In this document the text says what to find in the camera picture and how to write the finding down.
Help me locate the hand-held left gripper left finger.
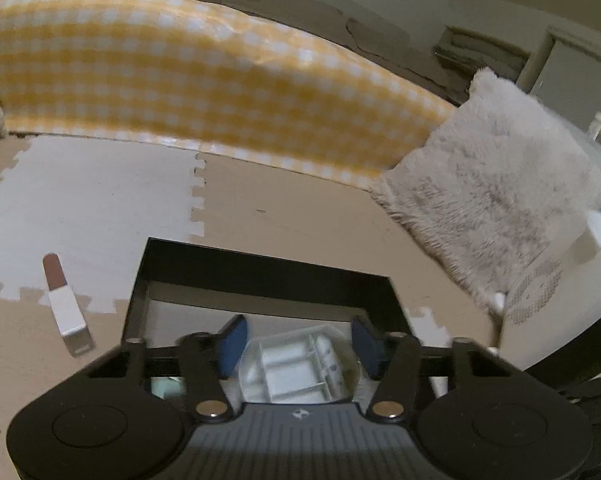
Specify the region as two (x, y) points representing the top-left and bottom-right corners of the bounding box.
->
(88, 314), (251, 423)

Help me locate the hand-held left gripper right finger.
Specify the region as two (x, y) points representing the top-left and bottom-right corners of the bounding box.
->
(351, 316), (524, 423)

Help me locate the clear plastic compartment case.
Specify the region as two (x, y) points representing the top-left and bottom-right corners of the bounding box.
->
(236, 324), (357, 405)

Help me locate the black cardboard box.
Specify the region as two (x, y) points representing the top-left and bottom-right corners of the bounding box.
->
(120, 237), (412, 397)

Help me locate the white foam puzzle mat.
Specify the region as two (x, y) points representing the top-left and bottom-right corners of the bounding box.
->
(408, 307), (442, 335)
(0, 137), (206, 317)

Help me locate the tan foam puzzle mat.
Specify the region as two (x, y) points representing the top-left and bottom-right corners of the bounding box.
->
(193, 155), (494, 313)

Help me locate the brown and white lipstick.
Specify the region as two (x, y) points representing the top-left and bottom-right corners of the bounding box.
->
(41, 252), (95, 358)

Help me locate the large fluffy cream cushion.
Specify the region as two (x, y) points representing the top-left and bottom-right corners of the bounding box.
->
(368, 67), (601, 311)

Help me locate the yellow checked panel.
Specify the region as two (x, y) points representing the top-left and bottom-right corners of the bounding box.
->
(0, 0), (459, 193)

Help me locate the stack of folded cloths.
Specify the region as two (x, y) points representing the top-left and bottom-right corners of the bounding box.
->
(433, 25), (531, 98)

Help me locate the grey cabinet door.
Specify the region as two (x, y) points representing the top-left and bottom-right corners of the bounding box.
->
(518, 25), (601, 133)

